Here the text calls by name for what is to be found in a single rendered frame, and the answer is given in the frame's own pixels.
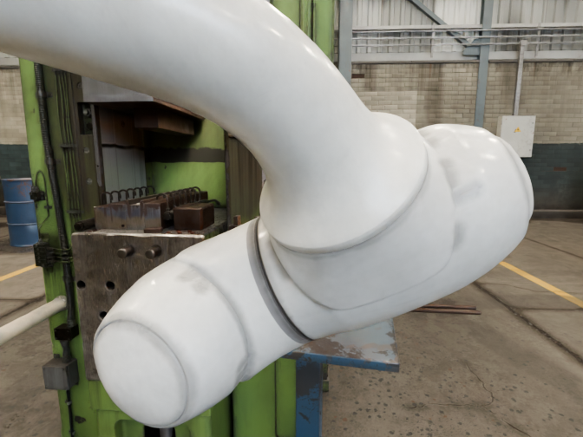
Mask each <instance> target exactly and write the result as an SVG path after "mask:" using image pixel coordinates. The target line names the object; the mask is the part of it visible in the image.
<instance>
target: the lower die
mask: <svg viewBox="0 0 583 437"><path fill-rule="evenodd" d="M200 193H201V199H207V200H208V193H207V191H200ZM167 196H168V198H169V208H170V210H173V206H174V199H173V196H172V197H169V194H168V195H167ZM174 196H175V205H176V207H177V206H179V203H180V199H179V194H178V193H177V195H175V193H174ZM129 200H131V199H128V200H123V201H118V202H114V203H109V204H107V205H99V206H94V215H95V229H121V230H144V229H145V228H147V227H163V229H165V228H167V227H169V226H171V225H173V224H174V220H173V219H172V220H169V221H167V220H165V219H164V218H163V216H162V215H163V214H164V213H165V212H166V211H167V199H166V197H165V198H164V199H163V196H160V197H159V198H158V200H156V197H155V198H151V199H144V200H140V205H129V203H128V201H129ZM194 200H195V197H194V190H193V191H192V201H193V203H194ZM189 201H190V192H187V203H189ZM184 203H185V194H184V193H183V194H181V204H182V205H184ZM121 225H125V227H124V228H122V227H121Z"/></svg>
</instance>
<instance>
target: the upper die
mask: <svg viewBox="0 0 583 437"><path fill-rule="evenodd" d="M82 92H83V101H84V102H85V103H88V104H92V105H96V106H99V107H103V108H109V109H113V110H116V111H120V112H123V113H127V114H134V108H160V109H163V110H167V111H169V112H172V113H175V114H179V115H182V116H185V117H187V118H190V119H193V120H204V119H205V118H204V117H202V116H200V115H198V114H196V113H194V112H191V111H189V110H187V109H185V108H181V107H179V106H176V105H174V104H172V103H169V102H166V101H163V100H160V99H157V98H154V97H152V96H149V95H144V94H142V93H139V92H135V91H133V90H130V89H126V88H121V87H118V86H115V85H112V84H109V83H106V82H101V81H97V80H95V79H91V78H88V77H85V76H82Z"/></svg>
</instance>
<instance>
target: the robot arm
mask: <svg viewBox="0 0 583 437"><path fill-rule="evenodd" d="M0 52H2V53H4V54H7V55H13V56H16V57H19V58H23V59H25V60H29V61H32V62H37V63H41V64H43V65H46V66H50V67H52V68H58V69H61V70H64V71H68V72H70V73H74V74H77V75H82V76H85V77H88V78H91V79H95V80H97V81H101V82H106V83H109V84H112V85H115V86H118V87H121V88H126V89H130V90H133V91H135V92H139V93H142V94H144V95H149V96H152V97H154V98H157V99H160V100H163V101H166V102H169V103H172V104H174V105H176V106H179V107H181V108H185V109H187V110H189V111H191V112H194V113H196V114H198V115H200V116H202V117H204V118H206V119H208V120H210V121H211V122H213V123H215V124H217V125H218V126H220V127H222V128H223V129H224V130H226V131H227V132H228V133H229V134H231V135H232V136H234V137H235V138H236V139H237V140H239V141H240V142H241V143H242V144H243V145H244V146H245V147H246V148H247V149H248V150H249V151H250V152H251V153H252V155H253V156H254V157H255V159H256V160H257V161H258V163H259V164H260V166H261V167H262V169H263V171H264V173H265V177H266V181H265V184H264V186H263V189H262V193H261V196H260V202H259V210H260V216H259V217H257V218H255V219H253V220H251V221H249V222H247V223H245V224H243V225H240V226H238V227H236V228H234V229H231V230H230V231H228V232H224V233H222V234H220V235H218V236H216V237H213V238H209V239H208V240H205V241H203V242H200V243H198V244H196V245H193V246H190V247H188V248H186V249H185V250H184V251H182V252H180V253H179V254H178V255H177V256H176V257H174V258H171V259H169V260H168V261H166V262H165V263H163V264H161V265H159V266H158V267H156V268H154V269H153V270H151V271H150V272H149V273H147V274H146V275H144V276H143V277H141V278H140V279H139V280H138V281H137V282H136V283H135V284H133V285H132V286H131V287H130V288H129V289H128V290H127V291H126V292H125V293H124V294H123V295H122V296H121V298H120V299H119V300H118V301H117V302H116V303H115V305H114V306H113V307H112V309H111V310H110V311H109V312H108V314H107V315H106V316H105V317H104V319H103V320H102V323H101V324H100V326H99V328H98V329H97V331H96V333H95V337H94V344H93V356H94V358H95V366H96V369H97V373H98V375H99V378H100V380H101V382H102V385H103V387H104V388H105V390H106V392H107V393H108V395H109V397H110V398H111V400H112V401H113V403H114V404H115V405H116V406H117V407H118V408H119V409H120V410H121V411H123V412H124V413H125V414H127V415H128V416H129V417H131V418H132V419H134V420H135V421H138V422H140V423H141V424H143V425H146V426H149V427H157V428H170V427H176V426H179V425H180V424H182V423H184V422H186V421H189V420H191V419H192V418H194V417H196V416H198V415H200V414H202V413H204V412H205V411H207V410H208V409H209V408H211V407H213V406H214V405H216V404H217V403H218V402H220V401H222V400H223V399H225V398H226V397H227V396H228V395H229V394H230V393H231V392H232V391H233V390H234V389H235V388H236V386H237V385H238V384H239V382H244V381H248V380H250V379H251V378H252V377H254V376H255V375H256V374H257V373H258V372H259V371H261V370H262V369H264V368H265V367H267V366H268V365H269V364H271V363H272V362H274V361H276V360H277V359H279V358H280V357H281V356H283V355H285V354H287V353H289V352H291V351H292V350H294V349H296V348H298V347H300V346H302V345H304V344H307V343H308V342H312V341H314V340H317V339H319V338H322V337H325V336H330V335H333V334H337V333H341V332H346V331H352V330H357V329H361V328H364V327H367V326H370V325H372V324H375V323H380V322H383V321H385V320H388V319H391V318H393V317H396V316H400V315H402V314H404V313H407V312H409V311H412V310H415V309H417V308H419V307H422V306H423V305H426V304H428V303H432V302H434V301H436V300H438V299H440V298H442V297H445V296H447V295H449V294H451V293H453V292H455V291H457V290H459V289H461V288H463V287H465V286H467V285H468V284H471V283H472V282H474V281H475V280H476V279H478V278H479V277H481V276H483V275H484V274H486V273H487V272H489V271H490V270H492V269H493V268H494V267H495V266H496V265H498V263H500V262H501V261H502V260H503V259H504V258H505V257H506V256H507V255H508V254H509V253H511V252H512V251H513V250H514V249H515V248H516V246H517V245H518V244H519V243H520V242H521V241H522V239H524V237H525V235H526V233H527V227H528V223H529V220H530V218H531V216H532V213H533V209H534V195H533V188H532V184H531V180H530V178H529V175H528V173H527V169H526V168H525V166H524V164H523V162H522V161H521V158H520V157H519V155H518V154H517V153H516V152H515V150H514V149H513V148H512V147H511V145H510V144H508V143H507V142H506V141H505V140H503V139H502V138H500V137H497V136H495V135H493V134H491V133H490V132H489V131H488V130H486V129H484V128H481V127H472V126H466V125H457V124H435V125H431V126H427V127H424V128H421V129H418V130H416V128H415V127H414V126H413V125H412V124H411V123H409V122H408V121H406V120H405V119H403V118H401V117H399V116H397V115H393V114H387V113H378V112H371V111H370V110H369V109H368V108H367V107H366V106H365V105H364V104H363V103H362V102H361V100H360V99H359V98H358V96H357V95H356V93H355V92H354V90H353V89H352V88H351V86H350V85H349V83H348V82H347V81H346V80H345V79H344V77H343V76H342V75H341V73H340V72H339V71H338V70H337V68H336V67H335V66H334V65H333V63H332V62H331V61H330V60H329V58H328V57H327V56H326V55H325V54H324V52H323V51H322V50H321V49H320V48H319V47H318V46H317V45H316V44H315V43H314V42H313V41H312V40H311V39H310V38H309V37H308V36H307V35H306V34H305V33H304V32H303V31H302V30H301V29H300V28H299V27H298V26H297V25H295V24H294V23H293V22H292V21H291V20H290V19H289V18H288V17H286V16H285V15H284V14H282V13H281V12H280V11H279V10H277V9H276V8H275V7H273V6H272V5H271V4H270V3H268V2H267V1H266V0H0Z"/></svg>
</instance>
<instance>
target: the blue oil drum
mask: <svg viewBox="0 0 583 437"><path fill-rule="evenodd" d="M1 181H2V184H3V196H4V203H5V209H6V216H7V222H8V223H7V225H8V229H9V235H10V246H13V247H31V246H33V244H36V242H38V239H39V237H38V230H37V222H36V209H35V202H34V200H33V199H30V195H29V193H30V192H31V187H32V180H31V178H16V179H1Z"/></svg>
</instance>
